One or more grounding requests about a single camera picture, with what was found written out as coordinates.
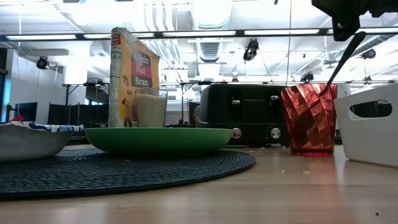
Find black hanging ceiling camera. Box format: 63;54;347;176
35;55;50;70
243;38;260;62

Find glass of white rice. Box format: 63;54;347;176
130;88;169;128

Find green plate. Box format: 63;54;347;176
83;126;234;157

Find white plastic tray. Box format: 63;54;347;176
333;83;398;169

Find black four-slot toaster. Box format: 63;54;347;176
198;83;290;147

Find black round woven placemat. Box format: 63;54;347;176
0;148;257;200

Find red faceted plastic cup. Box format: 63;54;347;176
280;82;339;157

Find overhead black frame beam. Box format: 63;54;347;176
0;28;398;40

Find blue white patterned bowl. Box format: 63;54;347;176
0;121;85;162

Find Raisin Nut Bran cereal box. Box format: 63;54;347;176
108;27;161;129

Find black spoon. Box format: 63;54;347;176
319;30;368;96

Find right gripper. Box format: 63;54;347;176
311;0;398;42

